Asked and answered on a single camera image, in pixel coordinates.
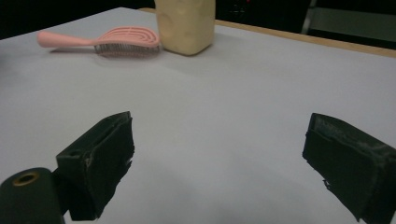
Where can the pink hairbrush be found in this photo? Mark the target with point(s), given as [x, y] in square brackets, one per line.
[124, 39]

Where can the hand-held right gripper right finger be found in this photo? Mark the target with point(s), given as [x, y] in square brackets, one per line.
[348, 161]

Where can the beige storage box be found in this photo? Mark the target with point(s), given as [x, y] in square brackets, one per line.
[185, 26]

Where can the white table cover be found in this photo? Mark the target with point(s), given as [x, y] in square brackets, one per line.
[218, 99]

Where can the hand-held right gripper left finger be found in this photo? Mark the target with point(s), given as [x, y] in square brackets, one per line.
[99, 161]

